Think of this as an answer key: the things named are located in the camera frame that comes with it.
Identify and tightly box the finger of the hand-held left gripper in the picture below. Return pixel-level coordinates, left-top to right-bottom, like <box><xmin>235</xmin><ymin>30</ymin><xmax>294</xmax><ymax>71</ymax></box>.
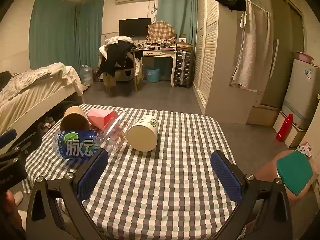
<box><xmin>0</xmin><ymin>129</ymin><xmax>32</xmax><ymax>155</ymax></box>

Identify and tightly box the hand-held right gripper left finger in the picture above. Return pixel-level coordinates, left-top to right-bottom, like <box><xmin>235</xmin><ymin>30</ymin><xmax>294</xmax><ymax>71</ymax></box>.
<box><xmin>25</xmin><ymin>148</ymin><xmax>109</xmax><ymax>240</ymax></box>

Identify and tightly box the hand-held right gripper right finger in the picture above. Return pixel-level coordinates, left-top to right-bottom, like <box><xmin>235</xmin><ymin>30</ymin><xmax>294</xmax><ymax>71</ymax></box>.
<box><xmin>211</xmin><ymin>150</ymin><xmax>293</xmax><ymax>240</ymax></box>

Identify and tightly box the brown paper cup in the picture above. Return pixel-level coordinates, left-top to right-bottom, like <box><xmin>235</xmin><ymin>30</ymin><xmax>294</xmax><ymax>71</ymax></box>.
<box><xmin>60</xmin><ymin>106</ymin><xmax>90</xmax><ymax>131</ymax></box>

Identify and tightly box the white cup with green print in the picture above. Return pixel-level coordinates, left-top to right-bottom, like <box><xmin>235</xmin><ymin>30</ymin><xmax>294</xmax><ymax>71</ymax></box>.
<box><xmin>127</xmin><ymin>115</ymin><xmax>159</xmax><ymax>152</ymax></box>

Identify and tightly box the person's left hand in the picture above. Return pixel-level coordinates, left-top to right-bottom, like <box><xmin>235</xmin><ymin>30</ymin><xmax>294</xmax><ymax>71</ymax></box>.
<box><xmin>0</xmin><ymin>190</ymin><xmax>23</xmax><ymax>230</ymax></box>

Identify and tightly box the blue label plastic bottle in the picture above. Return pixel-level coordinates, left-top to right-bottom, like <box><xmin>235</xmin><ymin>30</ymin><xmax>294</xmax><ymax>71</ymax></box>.
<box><xmin>54</xmin><ymin>129</ymin><xmax>100</xmax><ymax>160</ymax></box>

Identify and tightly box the clear glass mug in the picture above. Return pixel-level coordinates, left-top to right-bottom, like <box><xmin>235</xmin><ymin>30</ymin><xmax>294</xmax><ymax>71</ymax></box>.
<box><xmin>96</xmin><ymin>110</ymin><xmax>135</xmax><ymax>155</ymax></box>

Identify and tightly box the bed with beige sheet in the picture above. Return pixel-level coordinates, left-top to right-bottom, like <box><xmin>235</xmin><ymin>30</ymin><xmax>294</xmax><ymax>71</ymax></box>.
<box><xmin>0</xmin><ymin>63</ymin><xmax>85</xmax><ymax>136</ymax></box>

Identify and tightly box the pink box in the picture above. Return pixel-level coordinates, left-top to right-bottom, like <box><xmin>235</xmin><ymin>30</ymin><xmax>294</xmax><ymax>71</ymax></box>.
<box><xmin>87</xmin><ymin>109</ymin><xmax>119</xmax><ymax>130</ymax></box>

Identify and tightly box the dark cloth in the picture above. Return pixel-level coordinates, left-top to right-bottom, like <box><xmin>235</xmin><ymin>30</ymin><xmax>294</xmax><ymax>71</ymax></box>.
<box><xmin>0</xmin><ymin>71</ymin><xmax>12</xmax><ymax>90</ymax></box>

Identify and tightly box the floral quilt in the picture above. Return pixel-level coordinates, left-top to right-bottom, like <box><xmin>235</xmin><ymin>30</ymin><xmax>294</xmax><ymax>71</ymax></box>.
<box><xmin>0</xmin><ymin>63</ymin><xmax>81</xmax><ymax>105</ymax></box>

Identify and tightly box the checked tablecloth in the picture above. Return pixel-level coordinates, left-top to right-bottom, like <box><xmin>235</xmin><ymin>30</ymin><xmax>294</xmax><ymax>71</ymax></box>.
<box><xmin>21</xmin><ymin>104</ymin><xmax>250</xmax><ymax>240</ymax></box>

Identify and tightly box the pink stool with green top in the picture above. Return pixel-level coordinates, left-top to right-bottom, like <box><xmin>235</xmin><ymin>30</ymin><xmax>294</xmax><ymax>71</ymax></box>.
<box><xmin>252</xmin><ymin>149</ymin><xmax>314</xmax><ymax>207</ymax></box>

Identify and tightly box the red bottle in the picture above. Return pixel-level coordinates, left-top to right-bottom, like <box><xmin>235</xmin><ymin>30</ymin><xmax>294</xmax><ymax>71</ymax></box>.
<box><xmin>275</xmin><ymin>113</ymin><xmax>293</xmax><ymax>142</ymax></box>

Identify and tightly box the white storage box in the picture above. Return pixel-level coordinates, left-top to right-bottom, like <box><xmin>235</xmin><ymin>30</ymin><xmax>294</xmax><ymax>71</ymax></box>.
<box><xmin>272</xmin><ymin>111</ymin><xmax>307</xmax><ymax>148</ymax></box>

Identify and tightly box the small printed box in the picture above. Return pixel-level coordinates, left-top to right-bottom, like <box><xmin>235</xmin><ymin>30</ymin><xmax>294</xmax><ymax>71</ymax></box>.
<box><xmin>298</xmin><ymin>141</ymin><xmax>313</xmax><ymax>157</ymax></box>

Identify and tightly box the clear water jug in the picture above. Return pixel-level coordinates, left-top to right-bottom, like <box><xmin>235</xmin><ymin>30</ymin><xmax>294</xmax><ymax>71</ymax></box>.
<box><xmin>80</xmin><ymin>64</ymin><xmax>94</xmax><ymax>86</ymax></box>

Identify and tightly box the wooden chair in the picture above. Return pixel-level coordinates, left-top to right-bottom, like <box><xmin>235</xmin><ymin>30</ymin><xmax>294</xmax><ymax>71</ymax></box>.
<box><xmin>102</xmin><ymin>47</ymin><xmax>143</xmax><ymax>97</ymax></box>

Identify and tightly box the small white fridge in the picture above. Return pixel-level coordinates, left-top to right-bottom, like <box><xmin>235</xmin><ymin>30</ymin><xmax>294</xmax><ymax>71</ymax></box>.
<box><xmin>281</xmin><ymin>58</ymin><xmax>320</xmax><ymax>131</ymax></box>

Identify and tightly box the dark ribbed suitcase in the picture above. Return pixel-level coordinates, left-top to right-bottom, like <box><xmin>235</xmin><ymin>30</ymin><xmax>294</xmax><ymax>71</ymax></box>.
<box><xmin>174</xmin><ymin>50</ymin><xmax>194</xmax><ymax>89</ymax></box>

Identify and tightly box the wide green curtain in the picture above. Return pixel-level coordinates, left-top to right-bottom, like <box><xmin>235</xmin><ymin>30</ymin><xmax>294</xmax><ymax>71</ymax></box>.
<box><xmin>29</xmin><ymin>0</ymin><xmax>105</xmax><ymax>80</ymax></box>

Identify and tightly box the blue laundry basket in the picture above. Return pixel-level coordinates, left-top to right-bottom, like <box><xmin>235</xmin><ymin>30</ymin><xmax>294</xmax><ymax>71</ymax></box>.
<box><xmin>145</xmin><ymin>66</ymin><xmax>160</xmax><ymax>83</ymax></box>

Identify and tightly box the dark clothes pile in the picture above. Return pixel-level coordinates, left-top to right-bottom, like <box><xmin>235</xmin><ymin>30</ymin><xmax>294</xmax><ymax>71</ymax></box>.
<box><xmin>97</xmin><ymin>41</ymin><xmax>137</xmax><ymax>77</ymax></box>

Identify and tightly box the white louvred wardrobe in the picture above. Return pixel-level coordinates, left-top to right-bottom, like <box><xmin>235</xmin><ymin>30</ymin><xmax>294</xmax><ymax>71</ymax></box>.
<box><xmin>192</xmin><ymin>0</ymin><xmax>263</xmax><ymax>117</ymax></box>

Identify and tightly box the white towel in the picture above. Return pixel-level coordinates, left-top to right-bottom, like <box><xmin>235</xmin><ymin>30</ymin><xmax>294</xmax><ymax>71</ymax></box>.
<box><xmin>230</xmin><ymin>0</ymin><xmax>272</xmax><ymax>90</ymax></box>

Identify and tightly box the grey door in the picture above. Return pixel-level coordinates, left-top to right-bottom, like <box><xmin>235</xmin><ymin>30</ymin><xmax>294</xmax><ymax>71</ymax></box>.
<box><xmin>260</xmin><ymin>0</ymin><xmax>312</xmax><ymax>128</ymax></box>

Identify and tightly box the cardboard box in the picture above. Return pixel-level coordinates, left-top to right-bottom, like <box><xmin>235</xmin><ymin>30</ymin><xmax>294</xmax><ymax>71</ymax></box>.
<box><xmin>176</xmin><ymin>42</ymin><xmax>194</xmax><ymax>52</ymax></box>

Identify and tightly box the white desk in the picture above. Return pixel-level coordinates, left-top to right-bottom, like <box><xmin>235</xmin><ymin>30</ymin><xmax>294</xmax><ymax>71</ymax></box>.
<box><xmin>141</xmin><ymin>47</ymin><xmax>177</xmax><ymax>88</ymax></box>

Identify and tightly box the pink basin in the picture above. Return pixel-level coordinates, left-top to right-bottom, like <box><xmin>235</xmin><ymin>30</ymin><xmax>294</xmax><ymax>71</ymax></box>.
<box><xmin>296</xmin><ymin>51</ymin><xmax>314</xmax><ymax>63</ymax></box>

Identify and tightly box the black monitor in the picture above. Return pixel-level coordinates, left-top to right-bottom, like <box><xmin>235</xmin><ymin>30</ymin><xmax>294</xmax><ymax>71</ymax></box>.
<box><xmin>119</xmin><ymin>18</ymin><xmax>151</xmax><ymax>38</ymax></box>

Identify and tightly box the plaid cloth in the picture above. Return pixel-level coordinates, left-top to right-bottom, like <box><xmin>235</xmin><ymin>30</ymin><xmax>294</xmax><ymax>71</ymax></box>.
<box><xmin>146</xmin><ymin>21</ymin><xmax>177</xmax><ymax>44</ymax></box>

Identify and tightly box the narrow green curtain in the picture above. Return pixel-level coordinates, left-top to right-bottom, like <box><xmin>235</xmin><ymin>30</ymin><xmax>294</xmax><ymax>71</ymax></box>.
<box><xmin>156</xmin><ymin>0</ymin><xmax>200</xmax><ymax>43</ymax></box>

